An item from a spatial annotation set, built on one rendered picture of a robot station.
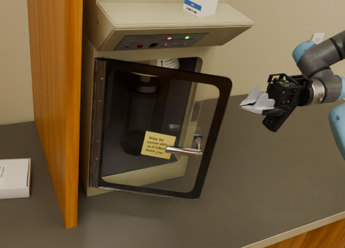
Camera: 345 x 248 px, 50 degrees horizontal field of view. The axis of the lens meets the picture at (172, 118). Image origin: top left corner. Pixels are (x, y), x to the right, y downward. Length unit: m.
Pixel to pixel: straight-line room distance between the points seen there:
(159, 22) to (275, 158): 0.83
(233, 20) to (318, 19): 1.08
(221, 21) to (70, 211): 0.59
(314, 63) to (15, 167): 0.91
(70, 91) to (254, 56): 1.10
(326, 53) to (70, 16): 0.75
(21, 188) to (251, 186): 0.70
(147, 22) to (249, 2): 0.89
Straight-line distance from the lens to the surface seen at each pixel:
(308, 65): 1.16
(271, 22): 1.68
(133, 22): 0.71
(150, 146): 0.95
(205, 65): 0.98
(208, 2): 0.80
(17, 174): 1.14
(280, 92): 0.99
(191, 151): 0.89
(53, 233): 1.04
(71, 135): 0.83
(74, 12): 0.69
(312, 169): 1.45
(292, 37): 1.81
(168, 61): 0.96
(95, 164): 1.01
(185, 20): 0.77
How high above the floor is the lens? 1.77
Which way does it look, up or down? 34 degrees down
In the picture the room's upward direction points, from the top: 11 degrees clockwise
